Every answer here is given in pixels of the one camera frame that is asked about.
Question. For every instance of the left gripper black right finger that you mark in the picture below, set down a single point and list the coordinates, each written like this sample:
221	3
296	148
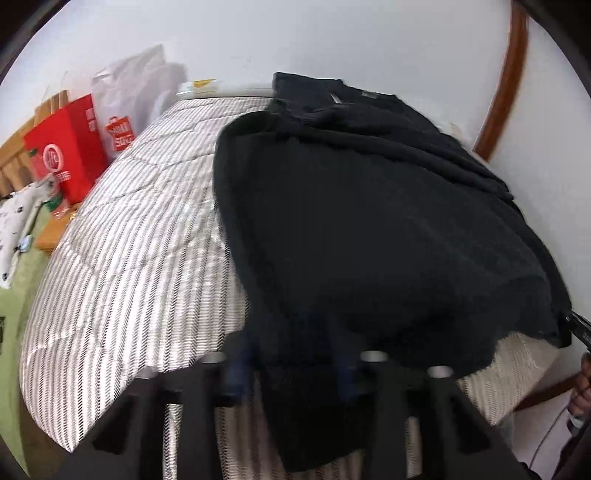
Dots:
421	419

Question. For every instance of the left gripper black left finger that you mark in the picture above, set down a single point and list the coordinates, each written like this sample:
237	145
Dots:
166	419

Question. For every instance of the black sweatshirt with white logo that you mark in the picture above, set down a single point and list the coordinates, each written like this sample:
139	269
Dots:
349	215

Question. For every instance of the person's right hand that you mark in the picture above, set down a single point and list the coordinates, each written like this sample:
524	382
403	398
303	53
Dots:
580	401

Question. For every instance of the striped quilted bed cover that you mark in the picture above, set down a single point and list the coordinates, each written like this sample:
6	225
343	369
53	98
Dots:
142	276

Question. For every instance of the green bed sheet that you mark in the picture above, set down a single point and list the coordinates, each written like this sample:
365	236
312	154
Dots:
37	454

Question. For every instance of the wooden bedside table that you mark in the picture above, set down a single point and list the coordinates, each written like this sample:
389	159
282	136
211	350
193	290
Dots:
49	238

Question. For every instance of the clear plastic water bottle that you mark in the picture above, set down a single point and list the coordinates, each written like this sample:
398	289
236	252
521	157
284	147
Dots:
47	186

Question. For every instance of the white patterned pillow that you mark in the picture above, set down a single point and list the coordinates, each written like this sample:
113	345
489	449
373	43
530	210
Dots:
23	214

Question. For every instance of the wooden headboard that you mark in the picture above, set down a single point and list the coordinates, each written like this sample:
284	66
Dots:
15	166

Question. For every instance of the red paper shopping bag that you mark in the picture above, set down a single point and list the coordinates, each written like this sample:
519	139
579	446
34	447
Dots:
67	145

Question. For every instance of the white Miniso plastic bag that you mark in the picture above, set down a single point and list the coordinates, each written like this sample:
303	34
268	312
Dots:
129	94

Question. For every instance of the white rolled bedding with yellow print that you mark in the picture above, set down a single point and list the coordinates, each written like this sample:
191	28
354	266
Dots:
213	88

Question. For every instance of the brown wooden door frame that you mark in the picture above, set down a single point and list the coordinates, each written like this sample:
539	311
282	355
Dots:
508	86

